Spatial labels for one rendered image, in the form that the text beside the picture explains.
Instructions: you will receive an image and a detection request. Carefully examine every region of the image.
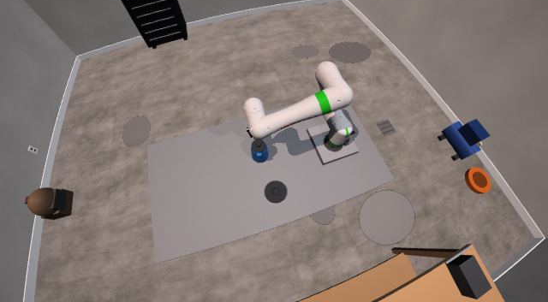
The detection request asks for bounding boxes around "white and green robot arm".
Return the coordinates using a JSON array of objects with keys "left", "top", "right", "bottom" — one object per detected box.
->
[{"left": 243, "top": 62, "right": 355, "bottom": 151}]

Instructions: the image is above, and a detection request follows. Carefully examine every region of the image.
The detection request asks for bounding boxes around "dark grey round disc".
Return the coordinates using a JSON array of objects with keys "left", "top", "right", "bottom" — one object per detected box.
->
[{"left": 265, "top": 181, "right": 287, "bottom": 203}]

